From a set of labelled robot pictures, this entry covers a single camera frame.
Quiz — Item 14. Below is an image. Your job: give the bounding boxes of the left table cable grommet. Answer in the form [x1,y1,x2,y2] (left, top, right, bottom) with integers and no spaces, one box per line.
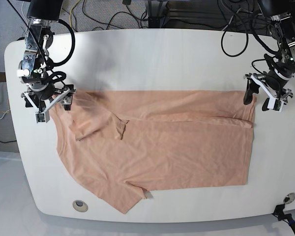
[72,200,88,213]

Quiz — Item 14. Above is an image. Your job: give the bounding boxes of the right table cable grommet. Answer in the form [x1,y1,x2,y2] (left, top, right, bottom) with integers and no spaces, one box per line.
[283,192,295,205]

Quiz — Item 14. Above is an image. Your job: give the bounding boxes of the yellow floor cable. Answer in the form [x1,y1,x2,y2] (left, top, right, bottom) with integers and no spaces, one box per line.
[68,0,81,32]

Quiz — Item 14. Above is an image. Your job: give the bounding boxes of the white floor cable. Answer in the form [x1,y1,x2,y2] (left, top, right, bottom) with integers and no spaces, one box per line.
[20,0,30,38]

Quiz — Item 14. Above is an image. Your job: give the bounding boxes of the black clamp with cable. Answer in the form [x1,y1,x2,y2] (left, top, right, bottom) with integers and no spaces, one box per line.
[272,204,295,235]

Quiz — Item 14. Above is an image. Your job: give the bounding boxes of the peach pink T-shirt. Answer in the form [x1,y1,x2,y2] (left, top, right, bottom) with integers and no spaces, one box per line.
[50,90,255,214]

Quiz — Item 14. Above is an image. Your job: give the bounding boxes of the table cable grommet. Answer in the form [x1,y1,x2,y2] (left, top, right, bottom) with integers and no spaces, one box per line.
[72,200,88,213]
[283,192,295,205]

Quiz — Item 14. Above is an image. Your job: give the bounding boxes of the black metal frame post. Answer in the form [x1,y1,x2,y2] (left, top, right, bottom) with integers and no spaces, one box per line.
[145,0,169,29]

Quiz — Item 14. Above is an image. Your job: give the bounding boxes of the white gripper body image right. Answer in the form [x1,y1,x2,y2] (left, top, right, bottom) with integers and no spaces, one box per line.
[244,73,293,111]

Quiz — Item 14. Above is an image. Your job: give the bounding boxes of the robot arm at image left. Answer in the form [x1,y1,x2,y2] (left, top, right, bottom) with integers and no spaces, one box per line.
[17,0,76,123]

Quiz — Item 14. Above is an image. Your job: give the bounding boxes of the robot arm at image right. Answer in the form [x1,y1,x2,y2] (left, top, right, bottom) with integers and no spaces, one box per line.
[243,0,295,112]

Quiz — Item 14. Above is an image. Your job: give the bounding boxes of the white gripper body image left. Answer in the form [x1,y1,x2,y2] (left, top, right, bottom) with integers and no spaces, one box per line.
[21,85,76,123]

